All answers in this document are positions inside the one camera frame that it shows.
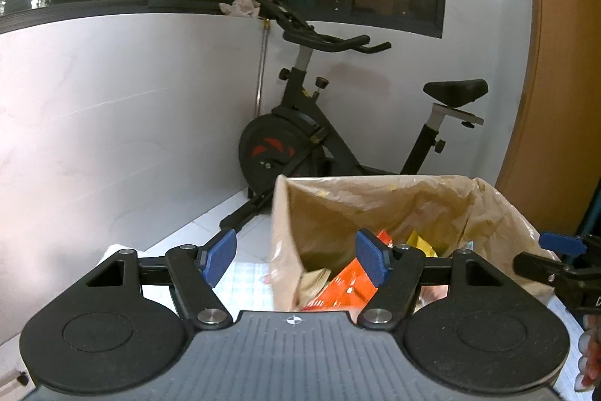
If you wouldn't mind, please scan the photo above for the clear plastic liner bag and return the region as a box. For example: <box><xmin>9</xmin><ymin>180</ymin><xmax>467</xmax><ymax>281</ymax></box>
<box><xmin>270</xmin><ymin>174</ymin><xmax>562</xmax><ymax>312</ymax></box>

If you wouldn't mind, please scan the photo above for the person's right hand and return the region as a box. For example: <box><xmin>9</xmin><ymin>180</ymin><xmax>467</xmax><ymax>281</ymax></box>
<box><xmin>577</xmin><ymin>326</ymin><xmax>601</xmax><ymax>393</ymax></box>

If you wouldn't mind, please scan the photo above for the orange-red snack packet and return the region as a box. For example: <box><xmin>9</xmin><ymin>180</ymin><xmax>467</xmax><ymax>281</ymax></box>
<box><xmin>305</xmin><ymin>257</ymin><xmax>382</xmax><ymax>312</ymax></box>

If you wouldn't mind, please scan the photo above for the black exercise bike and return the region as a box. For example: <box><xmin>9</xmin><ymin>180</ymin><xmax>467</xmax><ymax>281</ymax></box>
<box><xmin>220</xmin><ymin>0</ymin><xmax>489</xmax><ymax>229</ymax></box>

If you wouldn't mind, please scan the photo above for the wooden door panel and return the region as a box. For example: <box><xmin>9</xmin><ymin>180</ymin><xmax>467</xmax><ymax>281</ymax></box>
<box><xmin>495</xmin><ymin>0</ymin><xmax>601</xmax><ymax>237</ymax></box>

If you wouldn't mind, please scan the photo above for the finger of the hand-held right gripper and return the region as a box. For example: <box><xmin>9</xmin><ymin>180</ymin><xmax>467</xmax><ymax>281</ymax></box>
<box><xmin>539</xmin><ymin>232</ymin><xmax>601</xmax><ymax>265</ymax></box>
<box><xmin>513</xmin><ymin>253</ymin><xmax>571</xmax><ymax>289</ymax></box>

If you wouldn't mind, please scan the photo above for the crumpled beige bag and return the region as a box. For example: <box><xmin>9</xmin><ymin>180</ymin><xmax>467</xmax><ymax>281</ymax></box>
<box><xmin>219</xmin><ymin>0</ymin><xmax>261</xmax><ymax>19</ymax></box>

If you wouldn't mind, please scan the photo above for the metal pole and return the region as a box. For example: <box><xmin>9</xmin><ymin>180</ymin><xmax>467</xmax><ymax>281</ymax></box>
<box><xmin>254</xmin><ymin>0</ymin><xmax>275</xmax><ymax>118</ymax></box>

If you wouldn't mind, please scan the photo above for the cardboard box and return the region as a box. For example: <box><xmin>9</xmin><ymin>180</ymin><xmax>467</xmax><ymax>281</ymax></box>
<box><xmin>270</xmin><ymin>174</ymin><xmax>562</xmax><ymax>313</ymax></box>

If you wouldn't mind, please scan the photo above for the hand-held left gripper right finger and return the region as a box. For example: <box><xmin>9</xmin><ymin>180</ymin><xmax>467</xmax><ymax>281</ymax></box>
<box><xmin>355</xmin><ymin>229</ymin><xmax>515</xmax><ymax>329</ymax></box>

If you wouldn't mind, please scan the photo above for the plain yellow snack packet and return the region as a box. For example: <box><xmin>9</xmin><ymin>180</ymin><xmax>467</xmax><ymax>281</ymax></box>
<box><xmin>406</xmin><ymin>232</ymin><xmax>441</xmax><ymax>259</ymax></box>

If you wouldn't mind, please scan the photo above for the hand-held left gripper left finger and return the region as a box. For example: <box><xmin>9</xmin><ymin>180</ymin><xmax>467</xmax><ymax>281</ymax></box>
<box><xmin>80</xmin><ymin>229</ymin><xmax>238</xmax><ymax>330</ymax></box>

